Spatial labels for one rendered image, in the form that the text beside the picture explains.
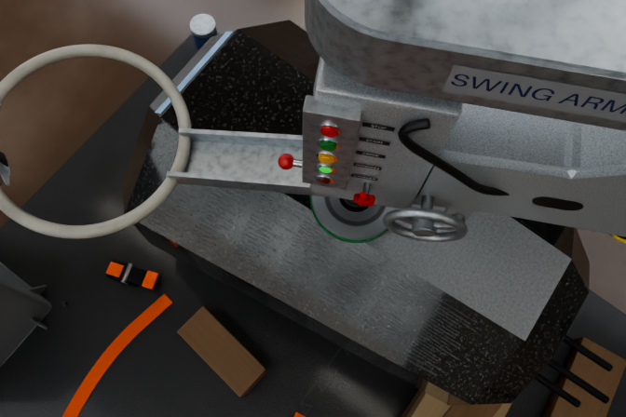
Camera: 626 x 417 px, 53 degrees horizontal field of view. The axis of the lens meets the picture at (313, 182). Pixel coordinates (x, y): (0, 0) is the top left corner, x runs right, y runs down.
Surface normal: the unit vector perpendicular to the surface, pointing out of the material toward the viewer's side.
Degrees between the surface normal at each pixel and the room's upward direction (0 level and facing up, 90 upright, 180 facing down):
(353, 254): 45
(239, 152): 16
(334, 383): 0
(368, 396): 0
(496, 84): 90
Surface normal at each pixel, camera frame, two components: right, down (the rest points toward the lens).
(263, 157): -0.25, -0.38
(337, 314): -0.36, 0.32
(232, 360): 0.02, -0.34
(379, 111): -0.18, 0.92
